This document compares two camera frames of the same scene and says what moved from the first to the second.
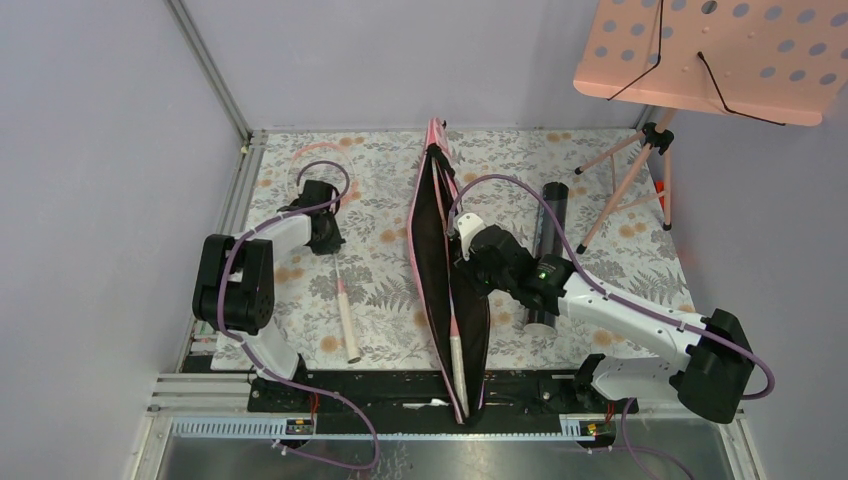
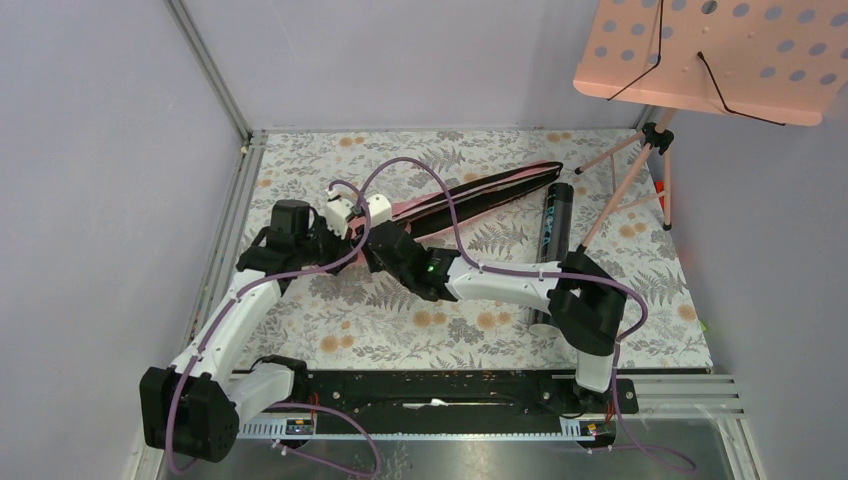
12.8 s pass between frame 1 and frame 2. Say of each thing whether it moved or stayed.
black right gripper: moved
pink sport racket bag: moved
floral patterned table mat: stayed
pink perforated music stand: stayed
